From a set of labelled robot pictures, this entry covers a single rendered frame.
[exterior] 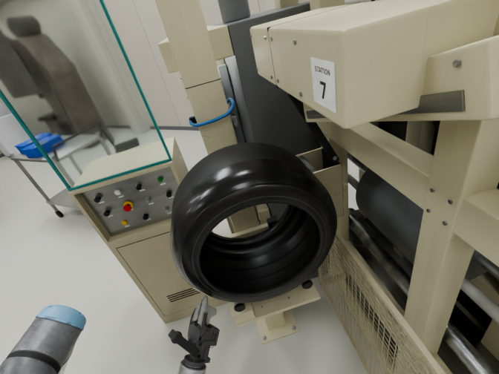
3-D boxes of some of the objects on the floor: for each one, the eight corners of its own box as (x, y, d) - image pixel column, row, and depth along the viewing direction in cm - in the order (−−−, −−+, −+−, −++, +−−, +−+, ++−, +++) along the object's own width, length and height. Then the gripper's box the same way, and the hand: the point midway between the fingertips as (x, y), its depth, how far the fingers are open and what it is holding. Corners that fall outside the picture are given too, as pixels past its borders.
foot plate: (252, 309, 199) (252, 306, 198) (286, 297, 201) (286, 295, 199) (261, 344, 177) (261, 343, 175) (299, 331, 178) (299, 329, 177)
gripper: (200, 355, 95) (214, 294, 101) (213, 367, 88) (227, 300, 94) (178, 357, 90) (194, 292, 96) (191, 369, 83) (207, 298, 89)
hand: (203, 299), depth 93 cm, fingers closed
